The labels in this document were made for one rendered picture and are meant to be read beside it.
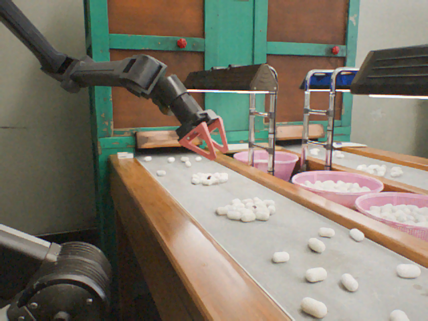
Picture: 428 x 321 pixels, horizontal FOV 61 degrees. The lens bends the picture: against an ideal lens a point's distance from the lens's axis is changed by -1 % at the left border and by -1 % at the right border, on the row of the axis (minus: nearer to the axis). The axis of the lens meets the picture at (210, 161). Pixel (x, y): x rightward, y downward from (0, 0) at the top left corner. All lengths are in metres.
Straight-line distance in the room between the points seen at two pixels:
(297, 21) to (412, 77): 1.45
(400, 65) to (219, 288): 0.42
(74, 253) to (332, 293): 0.41
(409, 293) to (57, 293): 0.52
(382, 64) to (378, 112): 2.96
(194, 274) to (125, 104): 1.16
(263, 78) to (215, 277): 0.55
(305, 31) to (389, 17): 1.72
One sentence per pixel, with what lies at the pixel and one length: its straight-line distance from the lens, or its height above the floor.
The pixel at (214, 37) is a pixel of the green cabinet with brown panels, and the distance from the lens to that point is 1.76.
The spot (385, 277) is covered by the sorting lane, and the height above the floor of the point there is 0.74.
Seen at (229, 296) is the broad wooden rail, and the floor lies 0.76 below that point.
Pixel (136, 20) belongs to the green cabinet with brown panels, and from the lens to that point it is 1.69.
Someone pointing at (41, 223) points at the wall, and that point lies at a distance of 2.62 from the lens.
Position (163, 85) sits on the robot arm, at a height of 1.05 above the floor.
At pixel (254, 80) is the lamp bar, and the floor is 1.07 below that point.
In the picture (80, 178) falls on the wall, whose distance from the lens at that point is 2.54.
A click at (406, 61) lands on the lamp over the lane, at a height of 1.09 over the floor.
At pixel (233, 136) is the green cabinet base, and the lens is 1.80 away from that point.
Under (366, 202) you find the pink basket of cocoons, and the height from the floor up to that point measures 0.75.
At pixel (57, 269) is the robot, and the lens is 0.60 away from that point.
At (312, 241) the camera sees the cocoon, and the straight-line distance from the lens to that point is 0.75.
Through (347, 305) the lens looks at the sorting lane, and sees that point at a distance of 0.61.
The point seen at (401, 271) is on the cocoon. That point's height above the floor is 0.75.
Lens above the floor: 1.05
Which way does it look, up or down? 11 degrees down
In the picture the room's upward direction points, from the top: straight up
